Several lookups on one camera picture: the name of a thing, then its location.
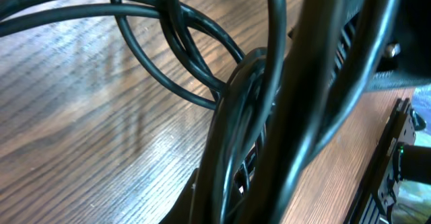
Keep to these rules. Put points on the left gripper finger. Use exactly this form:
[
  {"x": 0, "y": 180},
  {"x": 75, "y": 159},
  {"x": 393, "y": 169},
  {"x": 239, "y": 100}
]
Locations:
[{"x": 180, "y": 211}]

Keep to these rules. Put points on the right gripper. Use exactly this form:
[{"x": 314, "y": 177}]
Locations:
[{"x": 383, "y": 44}]

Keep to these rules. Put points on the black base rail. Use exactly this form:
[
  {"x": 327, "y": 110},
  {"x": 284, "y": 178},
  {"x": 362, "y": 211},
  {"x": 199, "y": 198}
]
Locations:
[{"x": 396, "y": 158}]

